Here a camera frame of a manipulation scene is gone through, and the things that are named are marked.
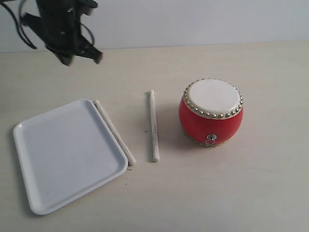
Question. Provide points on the white plastic tray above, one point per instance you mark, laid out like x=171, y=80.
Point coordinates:
x=65, y=154

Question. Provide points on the small red drum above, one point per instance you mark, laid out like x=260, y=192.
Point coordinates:
x=211, y=111

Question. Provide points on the white drumstick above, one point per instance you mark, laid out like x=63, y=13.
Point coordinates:
x=131, y=159
x=153, y=120

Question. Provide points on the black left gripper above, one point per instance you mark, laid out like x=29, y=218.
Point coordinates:
x=59, y=27

